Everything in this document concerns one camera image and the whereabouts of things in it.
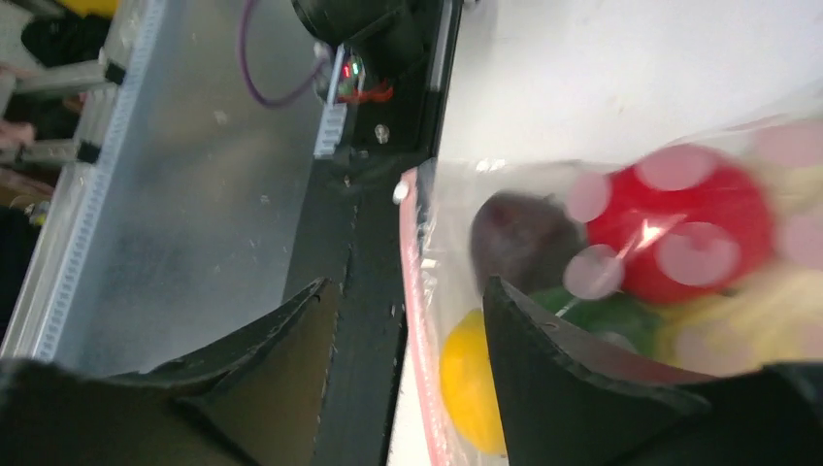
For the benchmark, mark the red toy tomato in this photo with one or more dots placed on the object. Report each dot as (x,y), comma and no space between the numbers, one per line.
(682,222)

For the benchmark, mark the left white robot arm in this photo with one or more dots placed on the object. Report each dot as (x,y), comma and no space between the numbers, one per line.
(392,37)

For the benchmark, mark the dark purple toy eggplant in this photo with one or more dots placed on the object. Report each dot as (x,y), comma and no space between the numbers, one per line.
(525,239)

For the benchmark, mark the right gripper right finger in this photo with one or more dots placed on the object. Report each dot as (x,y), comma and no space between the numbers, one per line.
(568,398)

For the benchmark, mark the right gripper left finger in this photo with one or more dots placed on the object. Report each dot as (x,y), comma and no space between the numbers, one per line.
(253,397)

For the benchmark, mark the yellow toy lemon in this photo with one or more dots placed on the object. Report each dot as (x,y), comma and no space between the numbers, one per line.
(468,388)

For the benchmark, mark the clear zip top bag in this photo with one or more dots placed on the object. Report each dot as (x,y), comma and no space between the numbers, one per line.
(436,222)

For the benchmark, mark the green toy avocado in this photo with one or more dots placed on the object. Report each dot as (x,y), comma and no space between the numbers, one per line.
(618,319)

